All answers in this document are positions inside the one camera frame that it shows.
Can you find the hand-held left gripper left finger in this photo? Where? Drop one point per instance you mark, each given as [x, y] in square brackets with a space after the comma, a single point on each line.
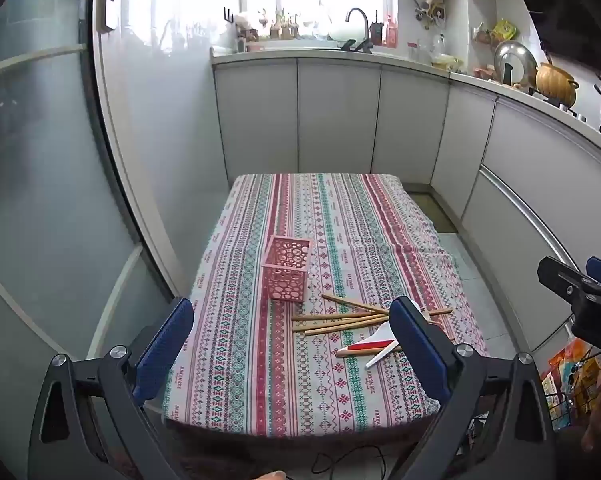
[165, 350]

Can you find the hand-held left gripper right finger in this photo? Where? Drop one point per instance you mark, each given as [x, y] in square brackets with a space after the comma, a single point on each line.
[420, 355]

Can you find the wooden chopstick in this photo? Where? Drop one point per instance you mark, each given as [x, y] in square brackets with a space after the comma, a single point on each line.
[330, 317]
[340, 327]
[355, 304]
[440, 311]
[320, 326]

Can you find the pink perforated basket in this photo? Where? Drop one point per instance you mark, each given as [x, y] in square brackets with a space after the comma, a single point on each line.
[285, 285]

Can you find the rack of snack packets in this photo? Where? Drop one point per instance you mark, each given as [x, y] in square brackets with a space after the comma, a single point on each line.
[570, 375]

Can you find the striped patterned tablecloth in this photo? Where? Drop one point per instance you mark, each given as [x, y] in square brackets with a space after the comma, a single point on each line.
[290, 385]

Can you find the brown floor mat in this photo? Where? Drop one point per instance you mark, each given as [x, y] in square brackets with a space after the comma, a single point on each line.
[433, 210]

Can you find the orange pot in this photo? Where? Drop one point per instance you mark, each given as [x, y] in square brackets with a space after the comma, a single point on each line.
[555, 85]

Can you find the frosted glass door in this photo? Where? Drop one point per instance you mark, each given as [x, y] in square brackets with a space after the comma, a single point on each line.
[40, 185]

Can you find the steel pot lid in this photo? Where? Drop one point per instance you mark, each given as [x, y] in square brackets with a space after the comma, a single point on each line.
[515, 60]

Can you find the yellow packet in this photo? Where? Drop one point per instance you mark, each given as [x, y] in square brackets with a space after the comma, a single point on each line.
[505, 30]

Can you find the white kitchen cabinet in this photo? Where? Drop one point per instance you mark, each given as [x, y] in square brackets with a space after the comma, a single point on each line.
[338, 110]

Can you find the dark range hood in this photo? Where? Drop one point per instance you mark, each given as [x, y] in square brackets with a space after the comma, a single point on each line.
[570, 10]

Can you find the clear glass bottle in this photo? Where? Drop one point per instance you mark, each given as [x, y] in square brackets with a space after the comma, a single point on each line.
[440, 46]

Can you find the pink bottle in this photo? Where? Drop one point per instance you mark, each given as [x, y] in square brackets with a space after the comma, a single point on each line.
[391, 32]

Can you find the hanging kitchen tools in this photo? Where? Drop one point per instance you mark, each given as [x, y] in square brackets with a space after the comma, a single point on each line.
[430, 10]

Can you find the curved metal faucet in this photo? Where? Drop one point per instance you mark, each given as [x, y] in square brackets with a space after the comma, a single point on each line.
[365, 17]

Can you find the row of small potted plants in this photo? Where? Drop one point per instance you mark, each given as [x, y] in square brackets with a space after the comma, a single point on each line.
[280, 27]

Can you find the black wall hook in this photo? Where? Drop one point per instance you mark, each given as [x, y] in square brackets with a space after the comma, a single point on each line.
[229, 15]

